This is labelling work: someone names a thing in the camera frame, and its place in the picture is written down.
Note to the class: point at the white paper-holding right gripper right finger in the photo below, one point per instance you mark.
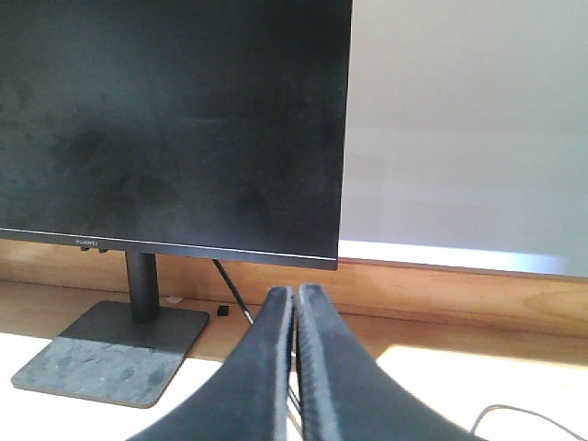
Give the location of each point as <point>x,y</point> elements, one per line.
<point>344,394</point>

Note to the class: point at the black monitor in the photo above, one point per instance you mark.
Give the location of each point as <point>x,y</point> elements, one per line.
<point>210,129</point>

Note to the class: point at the wooden desk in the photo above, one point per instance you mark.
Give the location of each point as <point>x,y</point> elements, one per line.
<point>503,355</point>

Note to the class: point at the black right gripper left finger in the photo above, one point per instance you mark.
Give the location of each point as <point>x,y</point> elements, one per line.
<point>247,397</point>

